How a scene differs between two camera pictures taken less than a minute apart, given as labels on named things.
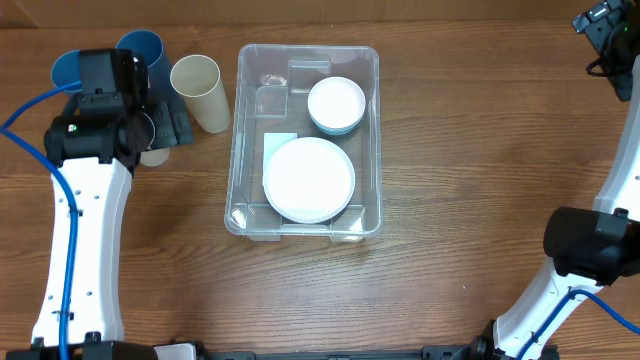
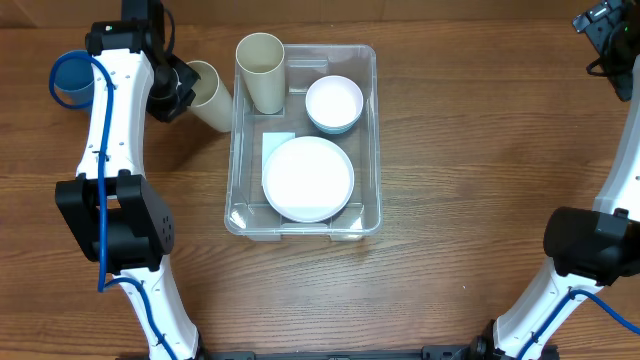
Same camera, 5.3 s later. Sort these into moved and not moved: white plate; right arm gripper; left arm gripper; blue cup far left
Moved: left arm gripper
Not moved: white plate; right arm gripper; blue cup far left
